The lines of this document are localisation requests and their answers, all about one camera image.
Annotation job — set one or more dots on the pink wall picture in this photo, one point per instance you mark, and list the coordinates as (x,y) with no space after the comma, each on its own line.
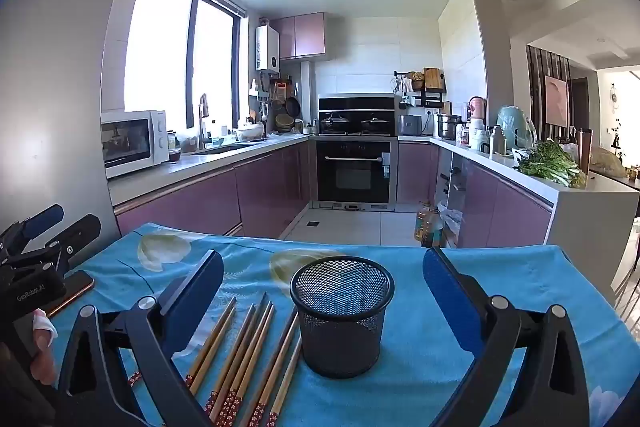
(556,99)

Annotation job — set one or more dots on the pink electric kettle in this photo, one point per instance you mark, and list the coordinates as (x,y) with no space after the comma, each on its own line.
(477,108)

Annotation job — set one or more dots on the black integrated stove oven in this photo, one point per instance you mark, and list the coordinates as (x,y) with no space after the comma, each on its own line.
(355,172)

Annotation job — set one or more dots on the person's left hand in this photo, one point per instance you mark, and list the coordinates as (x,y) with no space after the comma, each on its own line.
(42,332)

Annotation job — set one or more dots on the pink base cabinets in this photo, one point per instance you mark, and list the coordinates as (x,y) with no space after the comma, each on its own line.
(200,202)
(500,207)

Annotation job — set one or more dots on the white microwave oven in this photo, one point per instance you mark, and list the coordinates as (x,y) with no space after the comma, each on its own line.
(127,142)

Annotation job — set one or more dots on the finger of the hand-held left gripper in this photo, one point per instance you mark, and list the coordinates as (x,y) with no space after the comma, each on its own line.
(80,229)
(42,216)

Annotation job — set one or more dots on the leafy green vegetables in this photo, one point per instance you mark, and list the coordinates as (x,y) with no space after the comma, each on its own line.
(550,159)

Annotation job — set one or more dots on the dark wooden slat screen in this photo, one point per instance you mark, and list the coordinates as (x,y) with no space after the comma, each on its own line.
(537,82)

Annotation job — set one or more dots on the black lidded pot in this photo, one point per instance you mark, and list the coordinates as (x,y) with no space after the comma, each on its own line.
(334,123)
(374,123)

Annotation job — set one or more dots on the silver toaster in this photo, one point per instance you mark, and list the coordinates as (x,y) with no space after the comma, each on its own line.
(411,124)

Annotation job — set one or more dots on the large pale bowl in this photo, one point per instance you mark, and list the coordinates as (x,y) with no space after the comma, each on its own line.
(250,133)

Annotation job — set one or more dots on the stainless steel flask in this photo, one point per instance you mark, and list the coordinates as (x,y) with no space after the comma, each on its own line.
(495,139)

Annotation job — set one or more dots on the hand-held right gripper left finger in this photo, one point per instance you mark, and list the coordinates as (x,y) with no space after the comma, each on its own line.
(200,302)

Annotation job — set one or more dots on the yellow cooking oil bottle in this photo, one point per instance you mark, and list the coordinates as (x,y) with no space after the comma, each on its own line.
(423,223)

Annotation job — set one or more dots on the black wall rack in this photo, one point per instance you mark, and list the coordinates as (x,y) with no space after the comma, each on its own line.
(420,96)

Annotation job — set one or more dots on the dark smartphone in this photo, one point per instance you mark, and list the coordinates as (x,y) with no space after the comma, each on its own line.
(75,289)

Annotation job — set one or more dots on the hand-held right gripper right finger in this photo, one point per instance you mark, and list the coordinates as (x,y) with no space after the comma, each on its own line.
(445,302)

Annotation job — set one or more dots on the brown tumbler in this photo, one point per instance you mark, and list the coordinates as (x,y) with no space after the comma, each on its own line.
(582,147)

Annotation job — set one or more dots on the white wall water heater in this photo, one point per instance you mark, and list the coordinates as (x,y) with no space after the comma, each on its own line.
(267,49)

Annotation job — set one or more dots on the wooden cutting board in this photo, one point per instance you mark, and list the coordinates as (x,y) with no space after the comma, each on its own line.
(434,78)

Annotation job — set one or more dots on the bunch of wooden chopsticks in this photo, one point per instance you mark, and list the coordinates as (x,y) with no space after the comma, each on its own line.
(245,359)

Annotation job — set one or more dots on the pink upper wall cabinets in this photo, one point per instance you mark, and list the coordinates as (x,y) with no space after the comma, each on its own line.
(307,37)

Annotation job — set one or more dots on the steel kitchen faucet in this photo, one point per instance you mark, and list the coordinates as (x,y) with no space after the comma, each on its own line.
(202,117)

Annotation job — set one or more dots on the blue floral tablecloth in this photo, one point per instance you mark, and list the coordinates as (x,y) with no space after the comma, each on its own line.
(400,387)

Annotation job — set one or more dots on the kitchen window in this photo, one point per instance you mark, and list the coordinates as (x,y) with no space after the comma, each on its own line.
(160,47)

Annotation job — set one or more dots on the stainless steel stockpot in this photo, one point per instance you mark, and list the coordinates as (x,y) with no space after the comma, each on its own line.
(447,127)

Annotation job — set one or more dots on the black mesh cup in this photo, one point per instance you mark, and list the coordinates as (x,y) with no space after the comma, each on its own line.
(340,337)

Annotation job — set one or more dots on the hanging black frying pan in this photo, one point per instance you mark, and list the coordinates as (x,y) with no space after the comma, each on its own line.
(292,106)

